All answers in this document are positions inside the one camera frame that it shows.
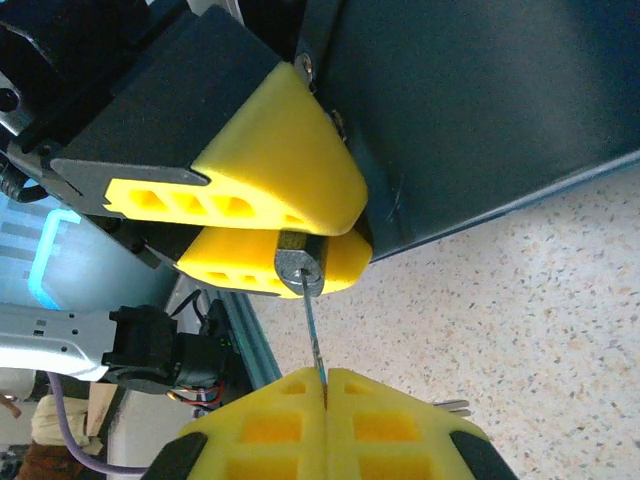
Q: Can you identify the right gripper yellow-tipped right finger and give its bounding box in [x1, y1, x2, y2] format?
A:
[324, 367, 517, 480]

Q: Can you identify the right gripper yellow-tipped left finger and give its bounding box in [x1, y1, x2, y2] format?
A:
[149, 367, 330, 480]

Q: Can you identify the starry night print box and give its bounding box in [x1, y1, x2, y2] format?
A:
[294, 0, 640, 262]

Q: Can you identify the aluminium mounting rail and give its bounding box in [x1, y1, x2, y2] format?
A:
[212, 289, 284, 394]

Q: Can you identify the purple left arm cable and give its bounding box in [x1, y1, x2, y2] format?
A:
[46, 372, 151, 477]

